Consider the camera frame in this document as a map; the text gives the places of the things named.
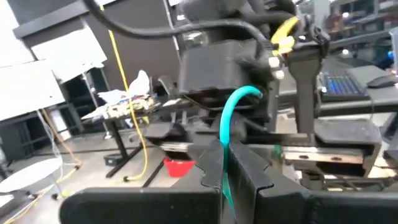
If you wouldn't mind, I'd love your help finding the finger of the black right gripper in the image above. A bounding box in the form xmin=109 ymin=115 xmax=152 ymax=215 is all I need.
xmin=289 ymin=51 xmax=323 ymax=134

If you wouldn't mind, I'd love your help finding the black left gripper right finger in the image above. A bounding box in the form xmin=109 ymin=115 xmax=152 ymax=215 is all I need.
xmin=228 ymin=141 xmax=398 ymax=224

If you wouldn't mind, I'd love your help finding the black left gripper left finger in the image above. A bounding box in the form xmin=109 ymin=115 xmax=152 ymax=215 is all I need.
xmin=58 ymin=139 xmax=224 ymax=224

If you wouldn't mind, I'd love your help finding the teal green cord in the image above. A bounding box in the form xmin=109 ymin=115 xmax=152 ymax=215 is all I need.
xmin=218 ymin=85 xmax=264 ymax=220

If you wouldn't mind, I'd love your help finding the grey desk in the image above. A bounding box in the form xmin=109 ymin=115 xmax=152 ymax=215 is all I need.
xmin=278 ymin=63 xmax=398 ymax=118

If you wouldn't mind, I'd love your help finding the red plastic bin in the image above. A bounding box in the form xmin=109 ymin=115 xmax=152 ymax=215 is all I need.
xmin=163 ymin=156 xmax=197 ymax=179

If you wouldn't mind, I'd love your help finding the black computer mouse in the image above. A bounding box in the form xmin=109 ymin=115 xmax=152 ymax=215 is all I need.
xmin=366 ymin=74 xmax=398 ymax=90

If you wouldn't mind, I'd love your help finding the black cluttered side table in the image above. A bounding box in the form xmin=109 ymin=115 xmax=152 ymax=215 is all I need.
xmin=81 ymin=70 xmax=162 ymax=180

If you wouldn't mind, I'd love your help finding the white board panel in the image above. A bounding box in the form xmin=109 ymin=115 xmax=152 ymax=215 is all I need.
xmin=0 ymin=60 xmax=67 ymax=123
xmin=30 ymin=26 xmax=108 ymax=84

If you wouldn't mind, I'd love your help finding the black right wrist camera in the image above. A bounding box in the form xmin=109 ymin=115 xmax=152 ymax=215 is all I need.
xmin=177 ymin=39 xmax=273 ymax=98

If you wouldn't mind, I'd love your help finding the yellow extension cable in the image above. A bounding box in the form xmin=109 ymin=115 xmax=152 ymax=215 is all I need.
xmin=99 ymin=4 xmax=149 ymax=183

